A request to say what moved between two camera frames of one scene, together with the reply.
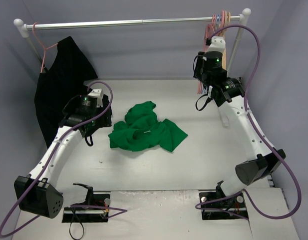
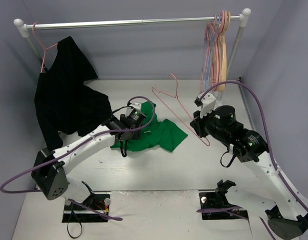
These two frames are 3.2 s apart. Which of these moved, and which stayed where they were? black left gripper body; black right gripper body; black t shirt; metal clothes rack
Moved: black right gripper body; black left gripper body
Stayed: metal clothes rack; black t shirt
